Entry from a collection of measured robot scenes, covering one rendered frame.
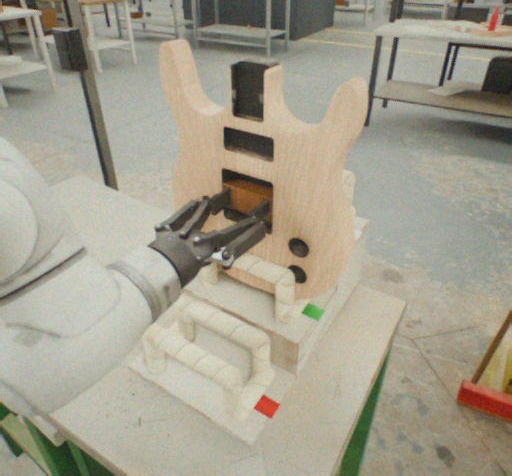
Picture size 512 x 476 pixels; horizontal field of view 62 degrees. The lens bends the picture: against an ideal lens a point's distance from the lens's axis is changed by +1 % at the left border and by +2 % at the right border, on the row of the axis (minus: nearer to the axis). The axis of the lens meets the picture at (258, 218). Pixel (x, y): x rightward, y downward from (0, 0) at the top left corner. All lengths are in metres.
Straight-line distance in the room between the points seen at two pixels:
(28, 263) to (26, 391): 0.12
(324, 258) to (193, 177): 0.27
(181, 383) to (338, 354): 0.30
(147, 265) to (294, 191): 0.25
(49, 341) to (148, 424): 0.36
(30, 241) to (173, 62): 0.38
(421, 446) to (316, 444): 1.18
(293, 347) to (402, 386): 1.31
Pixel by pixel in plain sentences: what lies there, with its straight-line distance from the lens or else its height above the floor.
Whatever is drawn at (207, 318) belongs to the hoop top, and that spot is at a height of 1.04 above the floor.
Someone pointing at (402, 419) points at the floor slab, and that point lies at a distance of 1.95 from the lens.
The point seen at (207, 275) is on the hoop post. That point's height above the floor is 1.06.
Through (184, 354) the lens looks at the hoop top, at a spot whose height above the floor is 1.05.
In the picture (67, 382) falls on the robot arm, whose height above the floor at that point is 1.24.
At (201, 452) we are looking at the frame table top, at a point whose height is 0.93.
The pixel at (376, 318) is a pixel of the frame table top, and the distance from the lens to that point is 0.94.
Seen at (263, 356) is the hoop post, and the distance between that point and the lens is 0.73.
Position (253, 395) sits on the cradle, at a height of 0.97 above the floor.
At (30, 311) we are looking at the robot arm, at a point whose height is 1.29.
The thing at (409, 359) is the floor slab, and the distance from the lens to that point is 2.14.
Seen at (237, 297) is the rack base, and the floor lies 1.02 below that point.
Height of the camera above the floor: 1.59
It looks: 33 degrees down
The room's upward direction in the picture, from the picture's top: straight up
